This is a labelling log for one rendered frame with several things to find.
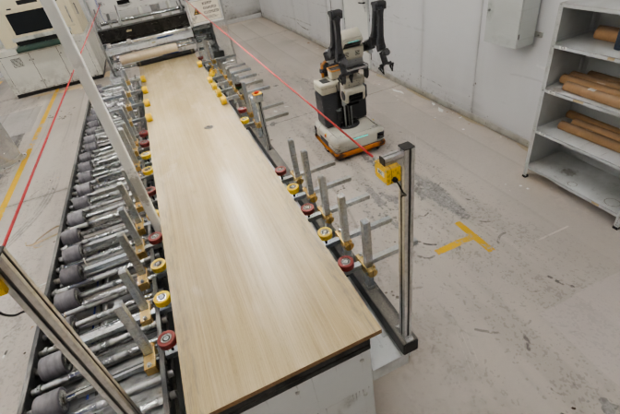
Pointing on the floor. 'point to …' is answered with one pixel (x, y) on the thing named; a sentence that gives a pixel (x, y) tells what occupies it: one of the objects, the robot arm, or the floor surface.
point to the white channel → (88, 75)
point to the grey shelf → (578, 11)
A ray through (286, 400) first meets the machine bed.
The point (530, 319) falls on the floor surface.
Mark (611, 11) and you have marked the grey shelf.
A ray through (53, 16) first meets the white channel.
